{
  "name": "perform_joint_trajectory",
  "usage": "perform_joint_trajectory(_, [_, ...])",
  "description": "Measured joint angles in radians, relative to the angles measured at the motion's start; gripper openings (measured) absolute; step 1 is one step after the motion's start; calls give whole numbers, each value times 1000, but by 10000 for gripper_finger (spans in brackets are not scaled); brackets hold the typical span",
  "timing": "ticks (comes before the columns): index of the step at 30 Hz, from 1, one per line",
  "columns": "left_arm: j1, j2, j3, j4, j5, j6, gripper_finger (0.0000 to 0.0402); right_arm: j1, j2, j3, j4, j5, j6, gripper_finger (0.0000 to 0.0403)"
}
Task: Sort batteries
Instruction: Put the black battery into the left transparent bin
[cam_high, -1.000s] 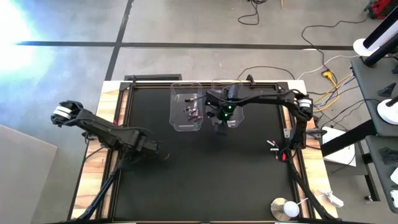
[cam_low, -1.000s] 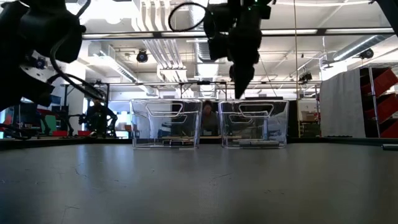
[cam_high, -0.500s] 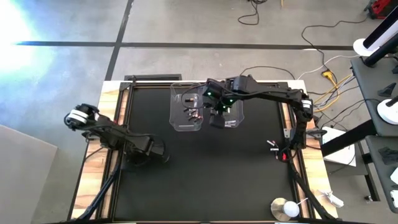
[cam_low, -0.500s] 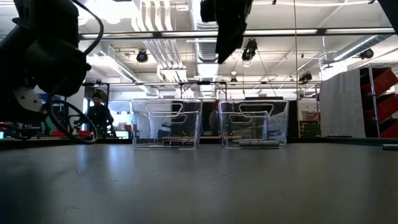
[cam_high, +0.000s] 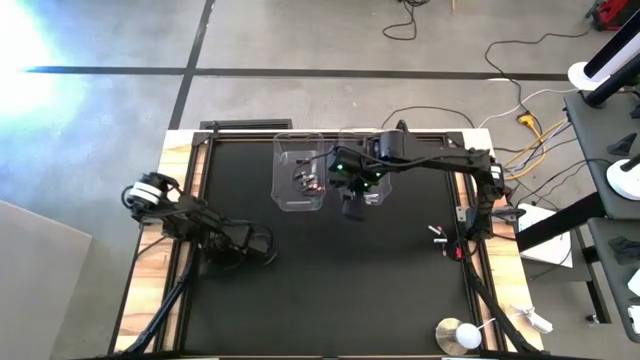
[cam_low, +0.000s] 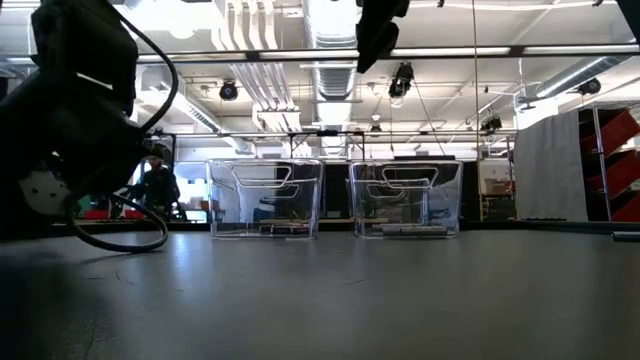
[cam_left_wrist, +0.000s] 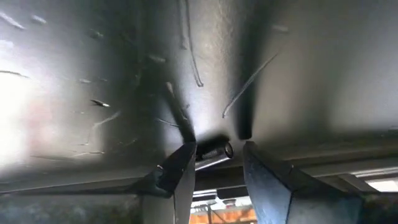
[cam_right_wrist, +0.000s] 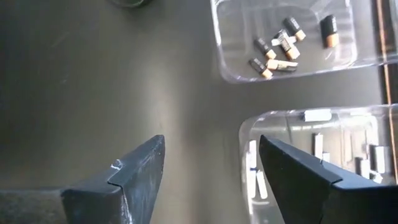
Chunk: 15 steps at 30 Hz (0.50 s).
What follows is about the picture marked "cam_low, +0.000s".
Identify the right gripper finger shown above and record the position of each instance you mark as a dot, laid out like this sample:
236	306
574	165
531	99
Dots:
377	45

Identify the clear plastic bin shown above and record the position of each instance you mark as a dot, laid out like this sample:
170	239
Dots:
445	215
220	215

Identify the white cylindrical battery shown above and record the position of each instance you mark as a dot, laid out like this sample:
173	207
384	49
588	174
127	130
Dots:
397	230
431	230
627	236

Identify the black copper-top battery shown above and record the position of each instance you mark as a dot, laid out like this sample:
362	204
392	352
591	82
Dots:
290	229

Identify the red tray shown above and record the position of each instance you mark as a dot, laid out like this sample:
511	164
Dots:
134	214
100	215

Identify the person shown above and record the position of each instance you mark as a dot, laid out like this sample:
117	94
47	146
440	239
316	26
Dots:
162	190

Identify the white ceiling pipe bundle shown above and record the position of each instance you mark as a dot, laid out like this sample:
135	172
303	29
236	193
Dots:
265	80

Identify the cardboard box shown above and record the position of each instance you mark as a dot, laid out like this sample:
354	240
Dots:
492	187

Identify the grey curtain partition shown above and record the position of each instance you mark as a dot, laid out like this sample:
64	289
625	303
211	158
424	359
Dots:
550	170

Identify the metal shelf rack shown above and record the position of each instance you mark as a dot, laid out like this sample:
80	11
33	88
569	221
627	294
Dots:
601	165

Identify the black table mat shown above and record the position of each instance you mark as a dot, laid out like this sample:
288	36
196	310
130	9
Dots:
350	300

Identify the red storage bin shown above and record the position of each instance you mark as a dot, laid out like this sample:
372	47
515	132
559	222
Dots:
625	172
620	132
630	212

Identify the black ceiling camera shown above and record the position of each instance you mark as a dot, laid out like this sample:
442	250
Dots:
228	91
402	82
590	86
492	124

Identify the silver ventilation duct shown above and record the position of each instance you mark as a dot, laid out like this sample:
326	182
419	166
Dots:
336	80

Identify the slanted silver duct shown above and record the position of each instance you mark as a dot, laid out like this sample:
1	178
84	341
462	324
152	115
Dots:
575	75

